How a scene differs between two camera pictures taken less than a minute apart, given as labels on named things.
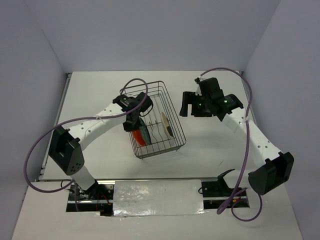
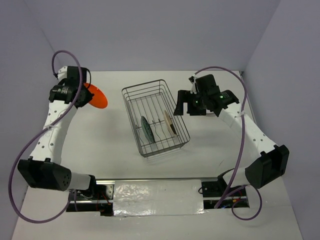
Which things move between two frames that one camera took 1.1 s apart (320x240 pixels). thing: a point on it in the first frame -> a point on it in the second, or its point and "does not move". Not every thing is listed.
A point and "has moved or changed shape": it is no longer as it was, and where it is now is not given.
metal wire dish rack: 159,131 does not move
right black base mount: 216,193 does not move
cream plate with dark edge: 166,126 has moved or changed shape
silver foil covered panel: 158,198 does not move
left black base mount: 98,197 does not move
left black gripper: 128,128 -> 89,97
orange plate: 138,137 -> 99,100
